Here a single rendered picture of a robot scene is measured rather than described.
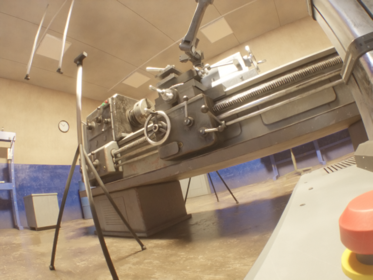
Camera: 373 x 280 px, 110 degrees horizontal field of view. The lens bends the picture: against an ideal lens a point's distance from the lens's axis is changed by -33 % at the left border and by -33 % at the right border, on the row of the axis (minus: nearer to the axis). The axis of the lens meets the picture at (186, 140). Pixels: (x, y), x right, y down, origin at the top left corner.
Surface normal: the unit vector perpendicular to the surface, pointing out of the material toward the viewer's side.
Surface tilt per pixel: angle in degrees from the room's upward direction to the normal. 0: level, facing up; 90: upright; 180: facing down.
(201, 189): 90
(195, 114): 90
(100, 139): 90
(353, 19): 90
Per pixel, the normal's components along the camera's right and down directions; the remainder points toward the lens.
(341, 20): -0.97, 0.18
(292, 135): -0.53, -0.08
